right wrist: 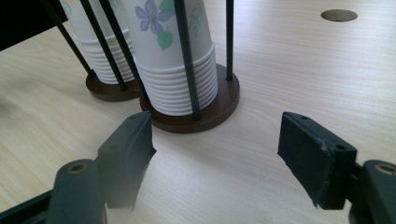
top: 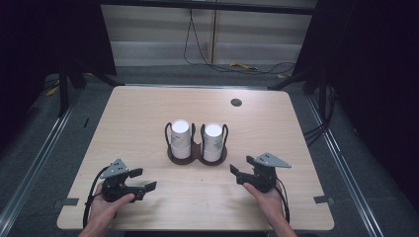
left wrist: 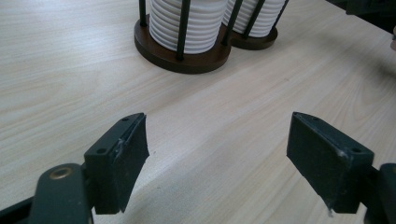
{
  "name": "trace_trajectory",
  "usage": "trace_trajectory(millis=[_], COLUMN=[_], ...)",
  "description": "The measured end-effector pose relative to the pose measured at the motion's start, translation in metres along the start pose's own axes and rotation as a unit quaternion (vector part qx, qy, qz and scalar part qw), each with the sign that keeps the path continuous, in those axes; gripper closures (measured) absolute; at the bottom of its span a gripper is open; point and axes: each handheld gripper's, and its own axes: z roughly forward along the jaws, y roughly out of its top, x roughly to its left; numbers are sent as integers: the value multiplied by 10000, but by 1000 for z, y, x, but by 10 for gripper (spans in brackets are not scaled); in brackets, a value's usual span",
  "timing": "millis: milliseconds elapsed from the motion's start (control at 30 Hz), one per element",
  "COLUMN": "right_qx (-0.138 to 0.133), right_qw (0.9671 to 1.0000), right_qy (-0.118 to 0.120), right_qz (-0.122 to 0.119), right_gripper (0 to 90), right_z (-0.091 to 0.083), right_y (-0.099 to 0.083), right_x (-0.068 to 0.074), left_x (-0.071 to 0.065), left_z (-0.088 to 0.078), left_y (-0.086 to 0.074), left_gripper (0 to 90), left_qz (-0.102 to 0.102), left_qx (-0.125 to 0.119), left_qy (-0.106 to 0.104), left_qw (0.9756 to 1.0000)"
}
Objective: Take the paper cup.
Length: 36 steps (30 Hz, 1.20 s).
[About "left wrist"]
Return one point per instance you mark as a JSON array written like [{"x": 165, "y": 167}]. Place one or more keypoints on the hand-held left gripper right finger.
[{"x": 333, "y": 168}]

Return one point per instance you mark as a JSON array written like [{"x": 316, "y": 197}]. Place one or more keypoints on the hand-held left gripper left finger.
[{"x": 116, "y": 174}]

